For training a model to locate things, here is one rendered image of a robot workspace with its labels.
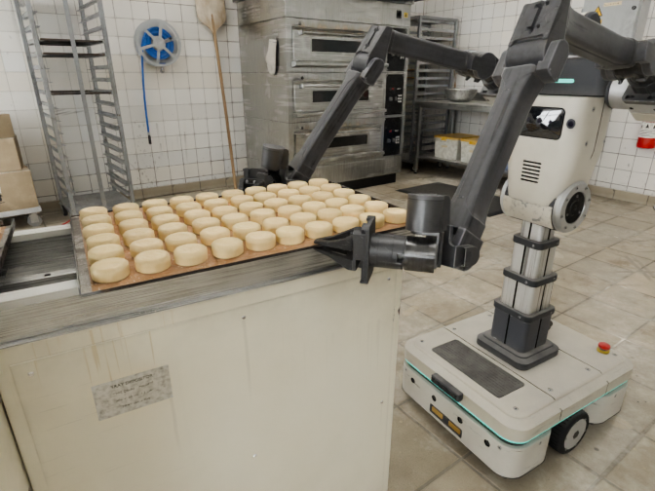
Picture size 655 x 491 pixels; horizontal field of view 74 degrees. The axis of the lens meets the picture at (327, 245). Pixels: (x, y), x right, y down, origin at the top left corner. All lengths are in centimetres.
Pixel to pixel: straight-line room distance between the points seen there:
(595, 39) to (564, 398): 102
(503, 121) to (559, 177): 60
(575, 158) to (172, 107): 404
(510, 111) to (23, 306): 79
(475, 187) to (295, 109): 352
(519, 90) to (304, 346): 59
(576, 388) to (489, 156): 101
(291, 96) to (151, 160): 159
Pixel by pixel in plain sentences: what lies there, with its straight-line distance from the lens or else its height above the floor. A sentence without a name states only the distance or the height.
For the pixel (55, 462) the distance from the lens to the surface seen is 84.
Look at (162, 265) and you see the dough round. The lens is 68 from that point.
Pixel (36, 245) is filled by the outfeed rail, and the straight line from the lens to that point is 98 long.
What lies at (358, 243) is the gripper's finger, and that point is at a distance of 70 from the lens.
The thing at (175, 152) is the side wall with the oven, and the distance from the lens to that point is 488.
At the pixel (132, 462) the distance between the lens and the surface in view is 87.
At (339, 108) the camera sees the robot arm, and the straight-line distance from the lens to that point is 125.
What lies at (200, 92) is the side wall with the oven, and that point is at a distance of 492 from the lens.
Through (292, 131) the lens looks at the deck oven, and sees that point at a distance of 425.
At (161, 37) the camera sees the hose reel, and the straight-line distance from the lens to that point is 469.
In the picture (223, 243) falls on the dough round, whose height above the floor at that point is 92.
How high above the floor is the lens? 117
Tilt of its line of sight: 21 degrees down
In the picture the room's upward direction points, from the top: straight up
